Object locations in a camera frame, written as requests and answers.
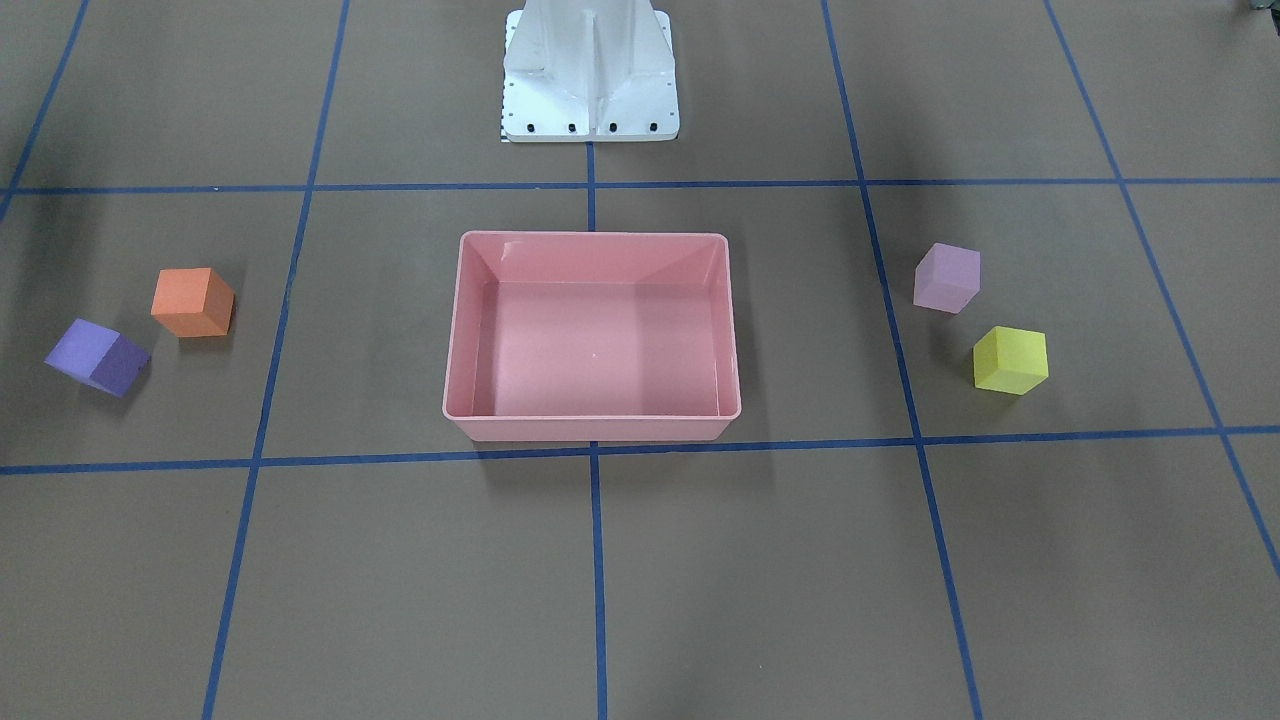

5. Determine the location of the light pink foam block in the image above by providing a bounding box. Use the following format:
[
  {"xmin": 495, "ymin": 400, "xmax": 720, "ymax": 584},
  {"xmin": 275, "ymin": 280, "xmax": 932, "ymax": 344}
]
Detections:
[{"xmin": 911, "ymin": 243, "xmax": 982, "ymax": 315}]

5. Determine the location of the yellow foam block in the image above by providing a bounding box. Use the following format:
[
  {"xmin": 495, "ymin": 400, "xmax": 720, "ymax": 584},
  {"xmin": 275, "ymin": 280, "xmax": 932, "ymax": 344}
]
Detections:
[{"xmin": 972, "ymin": 325, "xmax": 1050, "ymax": 396}]

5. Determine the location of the orange foam block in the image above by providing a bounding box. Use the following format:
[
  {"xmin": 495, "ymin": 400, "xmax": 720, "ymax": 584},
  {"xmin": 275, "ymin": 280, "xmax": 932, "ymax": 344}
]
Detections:
[{"xmin": 150, "ymin": 266, "xmax": 236, "ymax": 338}]

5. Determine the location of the purple foam block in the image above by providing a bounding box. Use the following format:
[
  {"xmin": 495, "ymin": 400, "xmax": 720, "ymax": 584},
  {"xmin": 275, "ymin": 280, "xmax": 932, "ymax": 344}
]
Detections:
[{"xmin": 44, "ymin": 318, "xmax": 151, "ymax": 398}]

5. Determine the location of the pink plastic bin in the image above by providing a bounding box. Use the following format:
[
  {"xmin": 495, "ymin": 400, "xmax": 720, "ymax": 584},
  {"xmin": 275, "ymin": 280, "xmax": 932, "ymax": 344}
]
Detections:
[{"xmin": 442, "ymin": 231, "xmax": 742, "ymax": 442}]

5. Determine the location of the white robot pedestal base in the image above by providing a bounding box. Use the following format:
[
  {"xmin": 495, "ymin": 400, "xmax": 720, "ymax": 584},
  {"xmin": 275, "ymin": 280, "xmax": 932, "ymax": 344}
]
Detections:
[{"xmin": 500, "ymin": 1, "xmax": 681, "ymax": 143}]

